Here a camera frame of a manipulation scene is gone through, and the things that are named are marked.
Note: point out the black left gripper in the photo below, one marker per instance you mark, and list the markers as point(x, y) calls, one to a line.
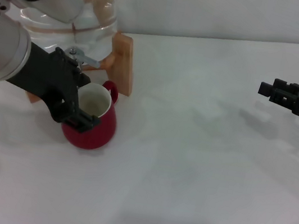
point(46, 78)

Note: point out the red ceramic cup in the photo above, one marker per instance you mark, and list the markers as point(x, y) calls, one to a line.
point(97, 135)

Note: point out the wooden dispenser stand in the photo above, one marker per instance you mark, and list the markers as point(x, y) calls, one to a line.
point(123, 62)

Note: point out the chrome faucet with lever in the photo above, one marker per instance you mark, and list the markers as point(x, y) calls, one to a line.
point(75, 52)

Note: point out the clear glass water dispenser jar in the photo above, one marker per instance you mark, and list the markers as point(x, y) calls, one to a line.
point(97, 10)

